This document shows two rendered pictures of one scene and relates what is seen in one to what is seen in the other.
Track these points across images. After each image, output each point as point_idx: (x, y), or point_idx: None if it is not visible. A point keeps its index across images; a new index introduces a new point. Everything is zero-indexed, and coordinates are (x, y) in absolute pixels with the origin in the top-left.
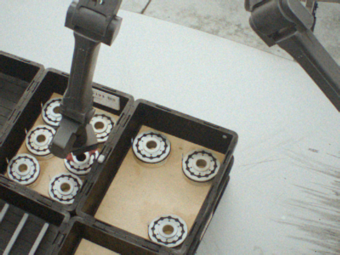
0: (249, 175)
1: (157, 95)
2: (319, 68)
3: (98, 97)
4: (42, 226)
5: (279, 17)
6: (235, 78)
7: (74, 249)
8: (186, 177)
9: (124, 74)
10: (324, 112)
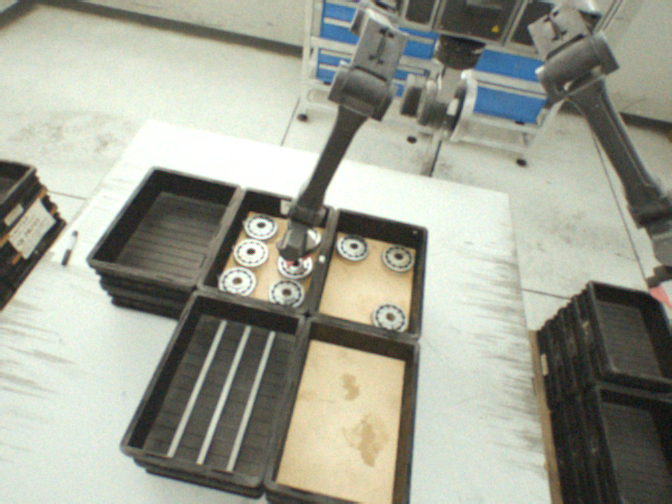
0: None
1: None
2: (614, 117)
3: None
4: (267, 336)
5: (590, 58)
6: (388, 194)
7: (305, 353)
8: (388, 269)
9: None
10: (467, 213)
